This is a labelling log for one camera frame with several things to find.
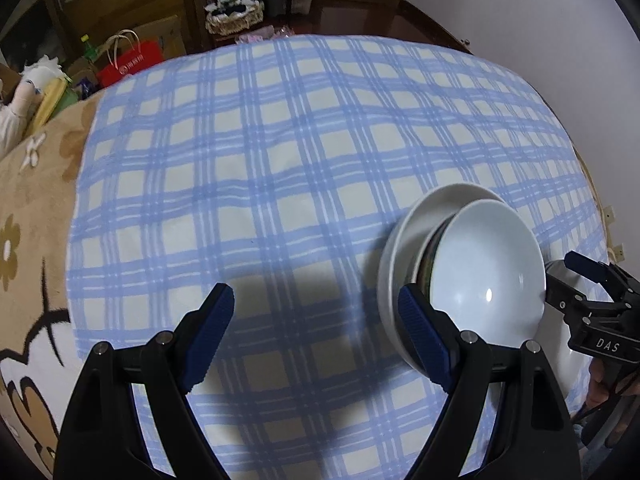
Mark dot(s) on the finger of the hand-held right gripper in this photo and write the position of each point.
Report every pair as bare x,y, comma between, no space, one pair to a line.
585,266
562,295

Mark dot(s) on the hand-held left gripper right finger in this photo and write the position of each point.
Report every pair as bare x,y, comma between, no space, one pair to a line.
425,340

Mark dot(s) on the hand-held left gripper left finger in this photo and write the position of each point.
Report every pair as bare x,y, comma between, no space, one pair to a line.
210,340

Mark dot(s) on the white bowl with red label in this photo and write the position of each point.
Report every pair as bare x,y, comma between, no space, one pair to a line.
395,270

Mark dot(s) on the person's right hand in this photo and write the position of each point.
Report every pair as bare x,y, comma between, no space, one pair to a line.
596,385

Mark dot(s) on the beige floral blanket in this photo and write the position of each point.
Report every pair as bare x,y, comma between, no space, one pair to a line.
35,260

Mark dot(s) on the blue plaid cloth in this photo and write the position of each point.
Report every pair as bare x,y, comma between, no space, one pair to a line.
300,160

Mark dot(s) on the yellow soft cushion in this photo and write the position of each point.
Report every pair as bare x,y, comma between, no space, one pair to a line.
50,102

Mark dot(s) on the red paper bag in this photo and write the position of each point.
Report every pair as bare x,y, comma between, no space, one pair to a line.
135,60

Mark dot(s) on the pink white plush toy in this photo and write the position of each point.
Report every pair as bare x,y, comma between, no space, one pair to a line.
12,115

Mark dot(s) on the brown cardboard box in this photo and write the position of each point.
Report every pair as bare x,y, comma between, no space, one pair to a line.
160,35

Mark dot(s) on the green bottle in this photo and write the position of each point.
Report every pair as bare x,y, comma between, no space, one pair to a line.
90,50

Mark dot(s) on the white fluffy toy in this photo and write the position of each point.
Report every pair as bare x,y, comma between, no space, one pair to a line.
42,70

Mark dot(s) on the basket of clothes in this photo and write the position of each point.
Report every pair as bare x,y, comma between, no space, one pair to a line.
235,17

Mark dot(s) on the open cardboard box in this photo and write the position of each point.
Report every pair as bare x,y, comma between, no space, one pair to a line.
9,82

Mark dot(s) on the wooden cabinet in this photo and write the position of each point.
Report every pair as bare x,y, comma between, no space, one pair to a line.
195,5

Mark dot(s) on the beige wall socket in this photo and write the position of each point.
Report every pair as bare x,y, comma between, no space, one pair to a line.
609,212
618,252

